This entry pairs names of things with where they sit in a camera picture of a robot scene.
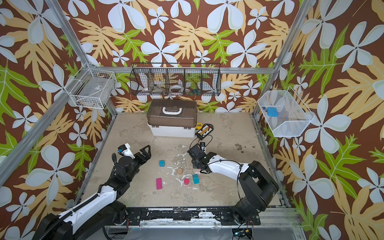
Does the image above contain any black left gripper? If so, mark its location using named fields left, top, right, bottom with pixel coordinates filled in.
left=126, top=144, right=151, bottom=184

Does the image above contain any magenta rectangular block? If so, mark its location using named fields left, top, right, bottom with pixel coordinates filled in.
left=156, top=178, right=163, bottom=190

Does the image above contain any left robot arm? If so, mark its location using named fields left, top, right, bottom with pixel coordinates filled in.
left=33, top=144, right=152, bottom=240

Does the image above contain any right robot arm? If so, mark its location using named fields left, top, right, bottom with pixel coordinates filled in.
left=188, top=144, right=279, bottom=224

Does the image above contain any teal rectangular block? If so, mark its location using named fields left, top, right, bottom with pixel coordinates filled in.
left=192, top=174, right=200, bottom=185

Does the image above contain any black battery pack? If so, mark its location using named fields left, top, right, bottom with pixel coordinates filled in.
left=195, top=124, right=214, bottom=140

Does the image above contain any yellow tape measure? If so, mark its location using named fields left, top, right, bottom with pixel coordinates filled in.
left=196, top=123, right=203, bottom=130

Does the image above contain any white box with brown lid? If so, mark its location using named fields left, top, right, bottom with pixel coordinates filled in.
left=147, top=99, right=198, bottom=138

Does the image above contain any blue device in basket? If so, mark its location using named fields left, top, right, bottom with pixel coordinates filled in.
left=267, top=107, right=279, bottom=118

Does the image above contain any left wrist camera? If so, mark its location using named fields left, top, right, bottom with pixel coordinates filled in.
left=118, top=143, right=135, bottom=159

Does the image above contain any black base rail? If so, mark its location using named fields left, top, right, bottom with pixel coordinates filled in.
left=126, top=206, right=261, bottom=226

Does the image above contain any black wire basket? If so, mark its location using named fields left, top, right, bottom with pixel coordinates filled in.
left=128, top=63, right=222, bottom=97

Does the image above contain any white wire basket left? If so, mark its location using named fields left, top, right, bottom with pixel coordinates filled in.
left=66, top=64, right=117, bottom=109

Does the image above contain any white wire basket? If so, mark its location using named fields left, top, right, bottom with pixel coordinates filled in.
left=66, top=64, right=117, bottom=109
left=258, top=87, right=315, bottom=138

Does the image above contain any white wire basket right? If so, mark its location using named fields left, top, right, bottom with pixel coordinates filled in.
left=258, top=87, right=315, bottom=138

